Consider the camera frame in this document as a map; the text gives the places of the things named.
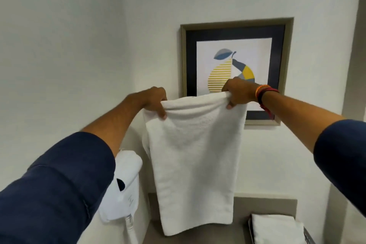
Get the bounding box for person's right hand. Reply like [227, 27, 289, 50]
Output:
[222, 77, 261, 110]

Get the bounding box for person's left hand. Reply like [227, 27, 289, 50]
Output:
[139, 87, 168, 120]

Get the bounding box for white towel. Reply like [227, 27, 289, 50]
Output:
[249, 213, 306, 244]
[142, 91, 248, 236]

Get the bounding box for person's left forearm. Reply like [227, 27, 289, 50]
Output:
[0, 92, 145, 244]

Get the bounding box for person's right forearm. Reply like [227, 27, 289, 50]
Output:
[262, 91, 366, 218]

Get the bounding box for orange and red wrist threads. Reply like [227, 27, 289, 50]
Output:
[255, 84, 280, 120]

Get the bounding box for framed pear picture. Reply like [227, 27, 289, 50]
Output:
[180, 17, 294, 126]

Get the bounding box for folded white towel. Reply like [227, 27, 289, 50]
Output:
[249, 213, 306, 244]

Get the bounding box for white wall-mounted hair dryer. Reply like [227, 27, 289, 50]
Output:
[99, 148, 143, 223]

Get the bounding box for white hair dryer cord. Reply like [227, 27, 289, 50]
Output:
[125, 215, 139, 244]

